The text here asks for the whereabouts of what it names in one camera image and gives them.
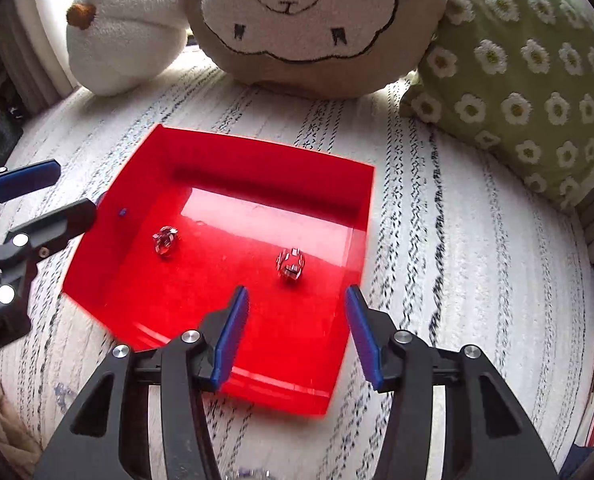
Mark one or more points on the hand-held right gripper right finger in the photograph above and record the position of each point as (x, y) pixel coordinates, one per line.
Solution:
(363, 332)

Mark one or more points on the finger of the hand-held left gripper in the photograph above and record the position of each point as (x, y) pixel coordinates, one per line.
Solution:
(57, 225)
(24, 179)

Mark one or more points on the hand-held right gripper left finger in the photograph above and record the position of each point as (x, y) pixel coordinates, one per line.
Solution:
(231, 332)

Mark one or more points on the silver jewelry piece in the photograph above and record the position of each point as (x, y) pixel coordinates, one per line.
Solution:
(290, 264)
(164, 242)

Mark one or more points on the red plastic tray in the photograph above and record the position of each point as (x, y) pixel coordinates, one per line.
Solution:
(237, 240)

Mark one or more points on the clear crystal jewelry piece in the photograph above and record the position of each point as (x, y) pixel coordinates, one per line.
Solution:
(64, 392)

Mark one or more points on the white black-striped blanket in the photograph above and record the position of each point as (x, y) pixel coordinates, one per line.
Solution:
(452, 240)

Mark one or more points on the white ribbed headboard panel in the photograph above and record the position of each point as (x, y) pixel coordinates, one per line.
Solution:
(42, 25)

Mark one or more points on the white pumpkin plush pillow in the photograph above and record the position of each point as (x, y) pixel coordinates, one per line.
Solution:
(122, 30)

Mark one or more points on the beige fuzzy cloth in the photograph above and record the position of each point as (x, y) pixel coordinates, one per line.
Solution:
(7, 425)

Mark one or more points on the beige sheep face pillow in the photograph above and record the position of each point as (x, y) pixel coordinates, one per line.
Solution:
(317, 50)

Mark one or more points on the green daisy pattern pillow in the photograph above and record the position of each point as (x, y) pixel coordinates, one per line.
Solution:
(522, 85)

